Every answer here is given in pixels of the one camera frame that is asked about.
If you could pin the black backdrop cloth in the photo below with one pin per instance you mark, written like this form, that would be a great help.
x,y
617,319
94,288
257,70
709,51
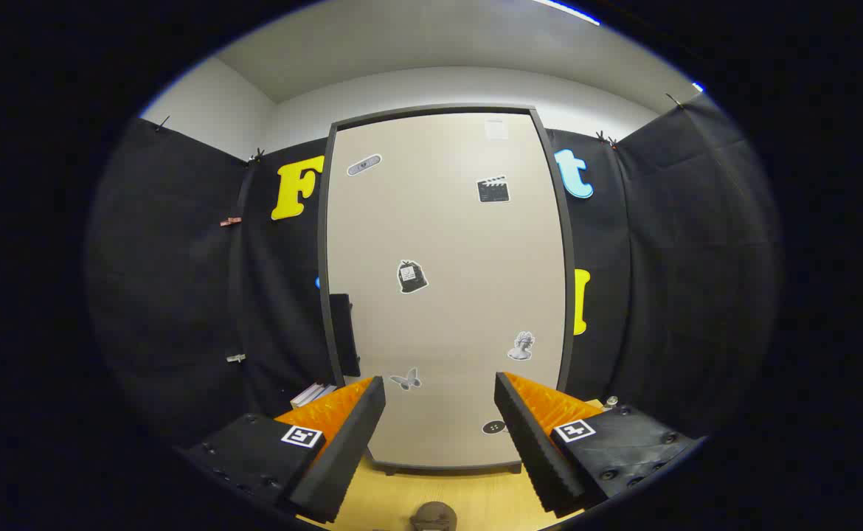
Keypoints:
x,y
181,295

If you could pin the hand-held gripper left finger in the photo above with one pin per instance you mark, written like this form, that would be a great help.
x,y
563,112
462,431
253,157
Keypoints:
x,y
343,450

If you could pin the brown fuzzy shoe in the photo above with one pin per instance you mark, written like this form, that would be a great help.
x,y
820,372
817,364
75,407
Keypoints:
x,y
433,516

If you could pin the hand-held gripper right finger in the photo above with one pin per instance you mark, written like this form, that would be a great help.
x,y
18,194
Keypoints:
x,y
531,450

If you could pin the beige shoe cabinet door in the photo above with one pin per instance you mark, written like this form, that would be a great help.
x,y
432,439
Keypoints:
x,y
446,243

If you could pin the white book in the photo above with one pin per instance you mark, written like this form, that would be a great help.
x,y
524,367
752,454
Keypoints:
x,y
305,396

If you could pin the grey shoe cabinet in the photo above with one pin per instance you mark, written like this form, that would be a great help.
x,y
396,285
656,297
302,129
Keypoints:
x,y
321,243

